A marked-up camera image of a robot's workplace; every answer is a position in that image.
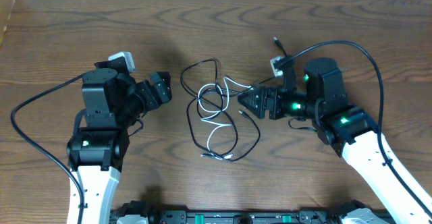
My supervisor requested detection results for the white cable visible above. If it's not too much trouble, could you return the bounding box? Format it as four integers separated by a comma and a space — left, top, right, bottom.
196, 76, 253, 161

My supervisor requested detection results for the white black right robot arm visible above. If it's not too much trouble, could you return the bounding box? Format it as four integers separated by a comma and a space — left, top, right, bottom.
238, 57, 431, 223

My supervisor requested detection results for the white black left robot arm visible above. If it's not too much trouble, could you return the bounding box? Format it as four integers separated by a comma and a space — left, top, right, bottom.
67, 52, 172, 223

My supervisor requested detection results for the wooden side panel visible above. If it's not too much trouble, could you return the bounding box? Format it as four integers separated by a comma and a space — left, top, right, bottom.
0, 0, 16, 44

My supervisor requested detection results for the black right camera cable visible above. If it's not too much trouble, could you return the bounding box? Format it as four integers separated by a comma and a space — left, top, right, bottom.
279, 40, 432, 211

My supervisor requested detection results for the black camera cable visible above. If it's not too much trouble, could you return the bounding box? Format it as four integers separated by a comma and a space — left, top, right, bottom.
9, 72, 89, 224
279, 40, 432, 211

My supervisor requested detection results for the black left camera cable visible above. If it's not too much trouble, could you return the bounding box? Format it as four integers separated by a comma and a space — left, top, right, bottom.
9, 72, 89, 224

